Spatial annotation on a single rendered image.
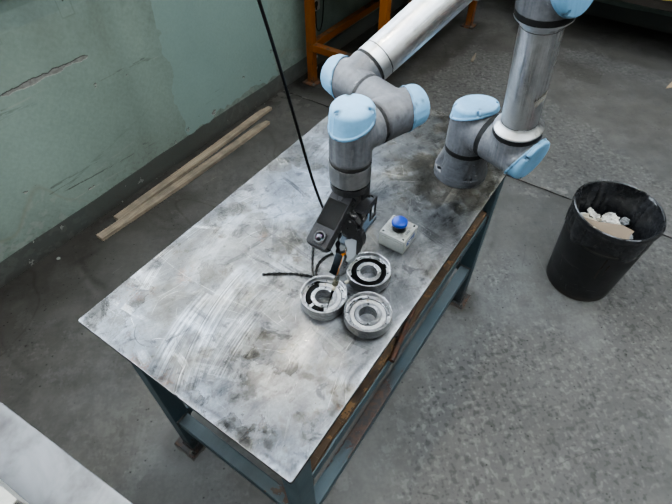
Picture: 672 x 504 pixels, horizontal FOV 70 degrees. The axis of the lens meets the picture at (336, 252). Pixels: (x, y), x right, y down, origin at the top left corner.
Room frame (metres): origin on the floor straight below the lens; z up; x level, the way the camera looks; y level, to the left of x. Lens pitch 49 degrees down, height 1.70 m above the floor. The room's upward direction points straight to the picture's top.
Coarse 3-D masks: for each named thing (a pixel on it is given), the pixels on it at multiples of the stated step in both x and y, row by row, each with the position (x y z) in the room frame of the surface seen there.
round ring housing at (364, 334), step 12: (348, 300) 0.61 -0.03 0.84; (360, 300) 0.62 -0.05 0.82; (384, 300) 0.61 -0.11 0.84; (348, 312) 0.59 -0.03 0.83; (360, 312) 0.59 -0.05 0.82; (372, 312) 0.60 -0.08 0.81; (348, 324) 0.55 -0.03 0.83; (372, 324) 0.55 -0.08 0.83; (384, 324) 0.55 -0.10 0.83; (360, 336) 0.53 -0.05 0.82; (372, 336) 0.53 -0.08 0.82
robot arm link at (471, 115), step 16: (464, 96) 1.13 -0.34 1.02; (480, 96) 1.13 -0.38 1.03; (464, 112) 1.06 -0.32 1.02; (480, 112) 1.04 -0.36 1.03; (496, 112) 1.05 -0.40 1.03; (448, 128) 1.10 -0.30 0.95; (464, 128) 1.05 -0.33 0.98; (480, 128) 1.02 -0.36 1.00; (448, 144) 1.08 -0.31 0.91; (464, 144) 1.04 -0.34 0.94
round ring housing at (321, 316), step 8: (312, 280) 0.67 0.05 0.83; (320, 280) 0.67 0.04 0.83; (328, 280) 0.67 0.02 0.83; (304, 288) 0.65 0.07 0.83; (320, 288) 0.65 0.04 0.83; (328, 288) 0.65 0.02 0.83; (344, 288) 0.64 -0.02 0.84; (304, 296) 0.63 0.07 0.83; (312, 296) 0.63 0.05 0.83; (320, 296) 0.65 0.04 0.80; (328, 296) 0.65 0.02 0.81; (336, 296) 0.63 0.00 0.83; (344, 296) 0.63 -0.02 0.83; (304, 304) 0.60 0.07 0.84; (320, 304) 0.61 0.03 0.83; (344, 304) 0.60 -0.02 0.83; (312, 312) 0.58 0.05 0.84; (320, 312) 0.58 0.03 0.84; (328, 312) 0.58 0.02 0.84; (336, 312) 0.58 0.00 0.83; (320, 320) 0.58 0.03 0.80; (328, 320) 0.58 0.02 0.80
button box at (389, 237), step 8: (392, 216) 0.87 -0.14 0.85; (408, 224) 0.84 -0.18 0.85; (384, 232) 0.81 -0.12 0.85; (392, 232) 0.81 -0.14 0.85; (400, 232) 0.81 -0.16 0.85; (408, 232) 0.81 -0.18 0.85; (416, 232) 0.83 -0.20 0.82; (384, 240) 0.81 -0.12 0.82; (392, 240) 0.79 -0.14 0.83; (400, 240) 0.78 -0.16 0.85; (408, 240) 0.79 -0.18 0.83; (392, 248) 0.79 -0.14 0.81; (400, 248) 0.78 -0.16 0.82
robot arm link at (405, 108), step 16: (368, 80) 0.78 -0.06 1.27; (384, 80) 0.78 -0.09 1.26; (368, 96) 0.75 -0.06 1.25; (384, 96) 0.73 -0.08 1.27; (400, 96) 0.73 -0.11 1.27; (416, 96) 0.73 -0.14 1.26; (384, 112) 0.69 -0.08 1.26; (400, 112) 0.70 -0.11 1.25; (416, 112) 0.71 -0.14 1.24; (400, 128) 0.69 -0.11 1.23
